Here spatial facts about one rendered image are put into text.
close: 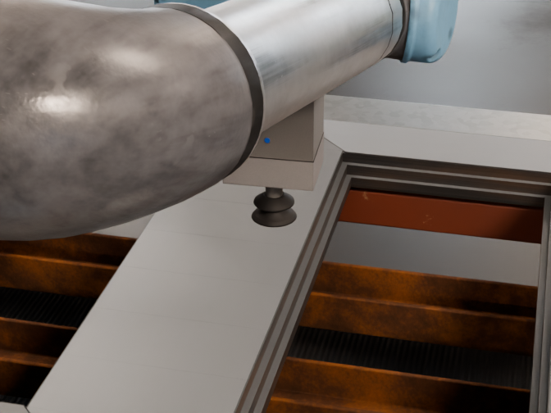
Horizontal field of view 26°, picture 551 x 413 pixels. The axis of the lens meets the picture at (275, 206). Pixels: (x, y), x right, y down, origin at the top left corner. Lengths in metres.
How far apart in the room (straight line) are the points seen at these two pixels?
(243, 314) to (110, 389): 0.17
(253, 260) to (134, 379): 0.23
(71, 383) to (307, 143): 0.30
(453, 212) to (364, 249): 1.45
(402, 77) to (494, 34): 0.53
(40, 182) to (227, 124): 0.10
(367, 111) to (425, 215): 0.39
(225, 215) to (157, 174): 0.81
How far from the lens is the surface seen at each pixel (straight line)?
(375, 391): 1.34
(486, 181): 1.48
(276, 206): 1.11
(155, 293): 1.21
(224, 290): 1.21
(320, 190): 1.40
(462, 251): 2.97
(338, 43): 0.72
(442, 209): 1.51
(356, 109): 1.87
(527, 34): 4.39
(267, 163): 1.07
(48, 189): 0.53
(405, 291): 1.51
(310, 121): 1.05
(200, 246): 1.29
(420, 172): 1.48
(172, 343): 1.14
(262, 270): 1.25
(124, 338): 1.15
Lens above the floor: 1.51
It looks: 29 degrees down
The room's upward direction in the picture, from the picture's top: straight up
